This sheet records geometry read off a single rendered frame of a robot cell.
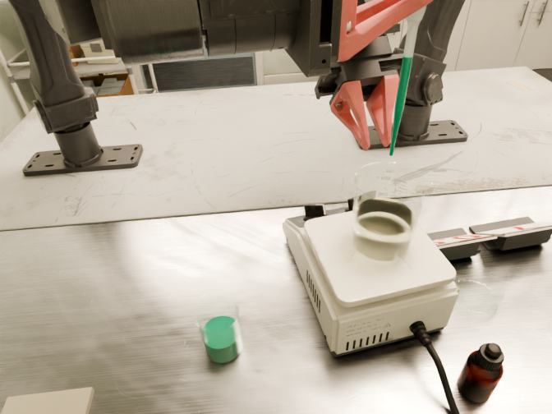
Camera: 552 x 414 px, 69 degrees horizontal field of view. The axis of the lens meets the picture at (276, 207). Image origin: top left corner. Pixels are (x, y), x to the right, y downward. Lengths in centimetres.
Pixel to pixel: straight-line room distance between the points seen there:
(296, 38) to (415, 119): 51
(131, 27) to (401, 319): 33
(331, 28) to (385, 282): 23
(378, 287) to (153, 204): 39
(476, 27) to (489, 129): 225
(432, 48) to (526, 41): 262
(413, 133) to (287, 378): 50
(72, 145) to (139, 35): 53
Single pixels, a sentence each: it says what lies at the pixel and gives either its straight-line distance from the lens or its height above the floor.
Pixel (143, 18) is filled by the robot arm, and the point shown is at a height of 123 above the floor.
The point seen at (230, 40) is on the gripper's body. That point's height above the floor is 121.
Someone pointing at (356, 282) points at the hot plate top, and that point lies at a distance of 39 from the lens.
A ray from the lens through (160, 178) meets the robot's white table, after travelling 71.
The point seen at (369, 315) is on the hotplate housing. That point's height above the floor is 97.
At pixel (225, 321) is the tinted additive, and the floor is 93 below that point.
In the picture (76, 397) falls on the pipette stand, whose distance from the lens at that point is 46.
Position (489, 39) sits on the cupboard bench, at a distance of 317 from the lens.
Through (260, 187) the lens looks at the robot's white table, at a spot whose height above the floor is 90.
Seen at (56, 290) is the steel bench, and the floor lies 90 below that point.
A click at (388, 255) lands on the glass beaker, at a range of 39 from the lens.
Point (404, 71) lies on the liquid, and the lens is 33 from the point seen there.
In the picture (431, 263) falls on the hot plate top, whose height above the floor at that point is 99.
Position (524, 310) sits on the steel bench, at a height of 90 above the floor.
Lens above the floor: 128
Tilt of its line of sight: 39 degrees down
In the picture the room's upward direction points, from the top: 3 degrees counter-clockwise
